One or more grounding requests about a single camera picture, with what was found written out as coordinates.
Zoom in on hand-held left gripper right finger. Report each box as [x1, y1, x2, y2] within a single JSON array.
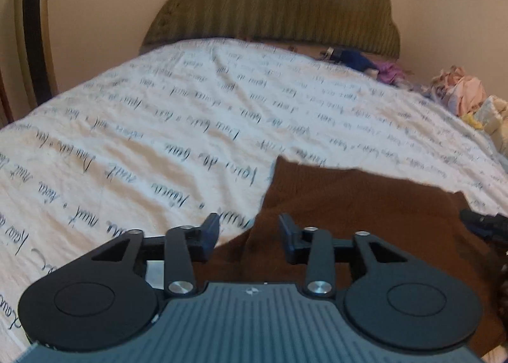
[[278, 213, 402, 299]]

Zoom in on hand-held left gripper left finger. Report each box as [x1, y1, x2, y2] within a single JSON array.
[[81, 212, 221, 299]]

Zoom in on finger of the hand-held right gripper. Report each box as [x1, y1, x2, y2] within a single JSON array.
[[459, 208, 508, 245]]

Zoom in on brown garment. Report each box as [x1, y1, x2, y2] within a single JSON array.
[[206, 156, 508, 360]]

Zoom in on pink crumpled clothes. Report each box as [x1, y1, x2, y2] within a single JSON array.
[[429, 65, 487, 118]]

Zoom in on pale yellow cloth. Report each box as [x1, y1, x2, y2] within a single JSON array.
[[460, 95, 508, 145]]

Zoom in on white script-printed blanket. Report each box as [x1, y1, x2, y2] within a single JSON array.
[[0, 37, 508, 363]]

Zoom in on purple cloth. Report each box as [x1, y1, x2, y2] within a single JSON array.
[[373, 61, 409, 86]]

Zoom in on dark blue cloth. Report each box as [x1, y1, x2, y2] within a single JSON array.
[[337, 49, 378, 72]]

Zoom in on olive wicker headboard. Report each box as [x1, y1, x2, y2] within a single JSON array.
[[140, 0, 401, 59]]

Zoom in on gold black standing appliance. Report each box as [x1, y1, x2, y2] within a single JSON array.
[[13, 0, 59, 106]]

